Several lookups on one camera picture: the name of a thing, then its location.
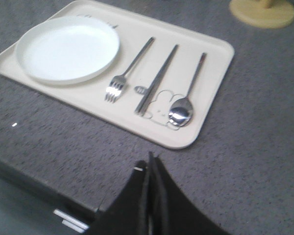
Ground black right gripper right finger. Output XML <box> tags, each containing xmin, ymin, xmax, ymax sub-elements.
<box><xmin>148</xmin><ymin>152</ymin><xmax>229</xmax><ymax>235</ymax></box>

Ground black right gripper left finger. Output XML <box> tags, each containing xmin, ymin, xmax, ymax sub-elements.
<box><xmin>88</xmin><ymin>161</ymin><xmax>149</xmax><ymax>235</ymax></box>

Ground silver metal spoon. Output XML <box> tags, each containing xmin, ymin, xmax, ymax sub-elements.
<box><xmin>168</xmin><ymin>52</ymin><xmax>207</xmax><ymax>127</ymax></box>

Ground silver metal fork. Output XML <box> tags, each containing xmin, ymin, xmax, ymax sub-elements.
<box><xmin>104</xmin><ymin>37</ymin><xmax>155</xmax><ymax>103</ymax></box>

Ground white round plate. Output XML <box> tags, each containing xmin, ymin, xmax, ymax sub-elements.
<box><xmin>15</xmin><ymin>16</ymin><xmax>120</xmax><ymax>85</ymax></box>

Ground cream rabbit print tray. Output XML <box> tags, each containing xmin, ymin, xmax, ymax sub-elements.
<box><xmin>0</xmin><ymin>0</ymin><xmax>234</xmax><ymax>149</ymax></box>

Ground wooden mug tree stand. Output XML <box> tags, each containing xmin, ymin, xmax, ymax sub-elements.
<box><xmin>229</xmin><ymin>0</ymin><xmax>294</xmax><ymax>29</ymax></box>

